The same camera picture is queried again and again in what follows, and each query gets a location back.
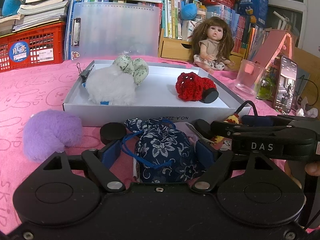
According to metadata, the yellow red crochet hair tie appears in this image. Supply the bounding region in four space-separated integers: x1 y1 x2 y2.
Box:
212 100 259 151

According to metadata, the metal hair clip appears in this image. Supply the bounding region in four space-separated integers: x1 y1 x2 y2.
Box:
186 122 214 144

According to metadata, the black round puck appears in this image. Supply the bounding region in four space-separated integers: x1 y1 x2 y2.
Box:
200 88 219 103
100 122 127 145

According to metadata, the blue floral drawstring pouch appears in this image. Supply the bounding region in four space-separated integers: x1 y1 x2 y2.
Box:
120 118 205 184

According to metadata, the purple fluffy plush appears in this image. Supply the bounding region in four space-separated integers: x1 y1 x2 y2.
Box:
22 109 82 163

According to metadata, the white fluffy plush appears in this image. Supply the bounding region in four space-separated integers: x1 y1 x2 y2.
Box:
85 64 136 105

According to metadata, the red crocheted pouch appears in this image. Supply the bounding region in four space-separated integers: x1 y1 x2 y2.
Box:
175 72 216 101

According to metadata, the green floral fabric scrunchie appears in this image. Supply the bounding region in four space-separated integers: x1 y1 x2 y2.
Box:
113 55 149 87

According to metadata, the person's right hand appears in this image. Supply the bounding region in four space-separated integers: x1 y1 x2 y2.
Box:
284 160 319 189

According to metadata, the smartphone with pink case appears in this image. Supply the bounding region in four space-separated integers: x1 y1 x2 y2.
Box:
273 56 298 114

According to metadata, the glass mug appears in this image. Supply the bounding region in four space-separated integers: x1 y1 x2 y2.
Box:
234 60 266 100

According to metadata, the white cardboard box tray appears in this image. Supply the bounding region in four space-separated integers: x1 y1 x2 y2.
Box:
63 62 244 127

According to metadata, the pink picture book stand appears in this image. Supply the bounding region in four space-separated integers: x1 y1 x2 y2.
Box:
252 29 294 101

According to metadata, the black binder clip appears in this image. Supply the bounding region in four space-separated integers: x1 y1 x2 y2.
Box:
76 62 93 83

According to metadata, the brown haired doll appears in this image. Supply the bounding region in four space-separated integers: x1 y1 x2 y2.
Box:
191 16 238 74

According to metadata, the wooden desk organizer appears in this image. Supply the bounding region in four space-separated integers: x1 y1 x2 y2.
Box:
158 28 247 68

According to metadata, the blue cardboard box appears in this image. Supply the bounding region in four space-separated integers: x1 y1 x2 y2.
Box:
238 0 268 28

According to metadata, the translucent clipboard folder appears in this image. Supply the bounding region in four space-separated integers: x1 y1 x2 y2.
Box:
65 2 161 60

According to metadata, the red plastic crate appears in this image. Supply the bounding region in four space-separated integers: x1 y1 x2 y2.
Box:
1 21 66 72

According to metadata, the stack of books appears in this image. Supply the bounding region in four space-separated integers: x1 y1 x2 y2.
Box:
1 0 71 35

